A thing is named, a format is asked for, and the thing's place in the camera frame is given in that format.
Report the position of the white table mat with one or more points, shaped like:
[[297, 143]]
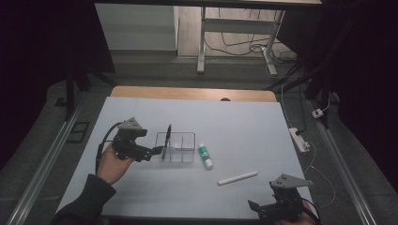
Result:
[[234, 125]]

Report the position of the black metal stand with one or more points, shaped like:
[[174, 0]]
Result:
[[319, 84], [70, 93]]

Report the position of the small white adapter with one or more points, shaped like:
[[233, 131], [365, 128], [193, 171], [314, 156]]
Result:
[[317, 113]]

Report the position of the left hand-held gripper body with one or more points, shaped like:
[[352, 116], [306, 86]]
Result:
[[128, 146]]

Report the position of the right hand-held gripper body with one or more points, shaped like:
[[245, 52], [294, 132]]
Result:
[[286, 200]]

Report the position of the white power strip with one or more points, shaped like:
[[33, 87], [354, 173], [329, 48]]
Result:
[[298, 140]]

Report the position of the black pen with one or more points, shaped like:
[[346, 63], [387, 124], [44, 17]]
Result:
[[166, 140]]

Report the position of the black rectangular floor frame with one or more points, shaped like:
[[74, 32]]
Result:
[[78, 132]]

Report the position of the person's right hand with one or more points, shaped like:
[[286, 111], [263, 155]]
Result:
[[309, 214]]

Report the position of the white desk frame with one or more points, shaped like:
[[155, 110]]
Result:
[[237, 25]]

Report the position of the white chalk stick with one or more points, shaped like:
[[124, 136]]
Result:
[[237, 178]]

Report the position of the black plug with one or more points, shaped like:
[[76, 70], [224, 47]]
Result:
[[300, 132]]

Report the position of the white green glue stick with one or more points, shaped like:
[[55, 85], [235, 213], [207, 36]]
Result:
[[205, 156]]

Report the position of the clear plastic desk organizer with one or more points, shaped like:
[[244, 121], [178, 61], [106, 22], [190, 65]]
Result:
[[180, 146]]

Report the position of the aluminium rail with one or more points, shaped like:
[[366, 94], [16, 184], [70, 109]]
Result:
[[47, 162], [341, 168]]

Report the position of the grey white cabinet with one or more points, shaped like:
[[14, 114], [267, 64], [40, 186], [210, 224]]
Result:
[[137, 28]]

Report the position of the person's left hand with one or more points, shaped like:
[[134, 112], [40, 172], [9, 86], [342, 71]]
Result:
[[112, 167]]

